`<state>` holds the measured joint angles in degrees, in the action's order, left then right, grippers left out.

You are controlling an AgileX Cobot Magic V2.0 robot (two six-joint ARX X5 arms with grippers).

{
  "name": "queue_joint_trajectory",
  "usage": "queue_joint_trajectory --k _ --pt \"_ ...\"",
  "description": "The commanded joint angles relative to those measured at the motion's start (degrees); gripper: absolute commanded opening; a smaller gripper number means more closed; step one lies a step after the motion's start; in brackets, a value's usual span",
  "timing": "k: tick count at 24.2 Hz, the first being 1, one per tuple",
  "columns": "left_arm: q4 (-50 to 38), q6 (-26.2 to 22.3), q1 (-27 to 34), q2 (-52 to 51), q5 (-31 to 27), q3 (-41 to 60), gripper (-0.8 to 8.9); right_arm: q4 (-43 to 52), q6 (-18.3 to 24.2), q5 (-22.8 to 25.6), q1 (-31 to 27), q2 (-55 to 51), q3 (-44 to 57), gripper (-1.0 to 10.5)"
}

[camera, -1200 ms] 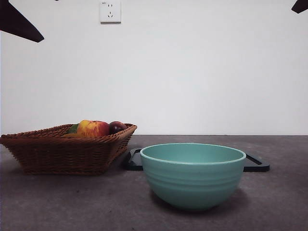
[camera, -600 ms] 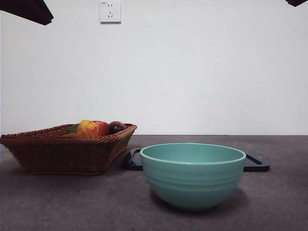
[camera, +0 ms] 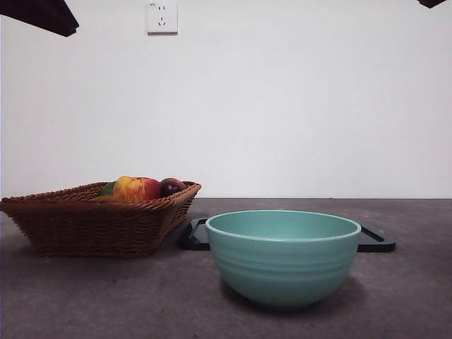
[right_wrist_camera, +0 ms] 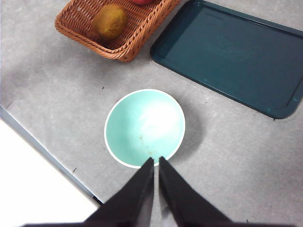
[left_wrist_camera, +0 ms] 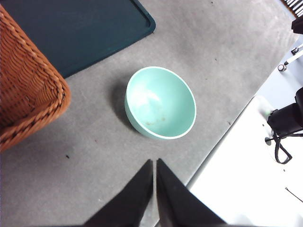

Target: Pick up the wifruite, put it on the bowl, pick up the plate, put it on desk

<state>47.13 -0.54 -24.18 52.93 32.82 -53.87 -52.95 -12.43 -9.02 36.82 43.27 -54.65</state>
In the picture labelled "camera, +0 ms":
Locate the white wall power socket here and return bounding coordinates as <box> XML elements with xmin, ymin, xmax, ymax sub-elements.
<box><xmin>147</xmin><ymin>0</ymin><xmax>179</xmax><ymax>35</ymax></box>

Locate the teal ribbed bowl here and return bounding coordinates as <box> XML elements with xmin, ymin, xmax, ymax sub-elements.
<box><xmin>205</xmin><ymin>209</ymin><xmax>362</xmax><ymax>311</ymax></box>

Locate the dark red plum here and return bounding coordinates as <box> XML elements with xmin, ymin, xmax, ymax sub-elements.
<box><xmin>159</xmin><ymin>177</ymin><xmax>186</xmax><ymax>198</ymax></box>

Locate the black rectangular tray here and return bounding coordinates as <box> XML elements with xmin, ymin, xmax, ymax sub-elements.
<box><xmin>176</xmin><ymin>218</ymin><xmax>396</xmax><ymax>253</ymax></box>

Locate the red yellow apple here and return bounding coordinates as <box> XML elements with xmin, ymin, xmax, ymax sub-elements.
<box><xmin>112</xmin><ymin>176</ymin><xmax>162</xmax><ymax>202</ymax></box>

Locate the brown wicker basket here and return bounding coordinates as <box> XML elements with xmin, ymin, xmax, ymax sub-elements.
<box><xmin>0</xmin><ymin>181</ymin><xmax>202</xmax><ymax>258</ymax></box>

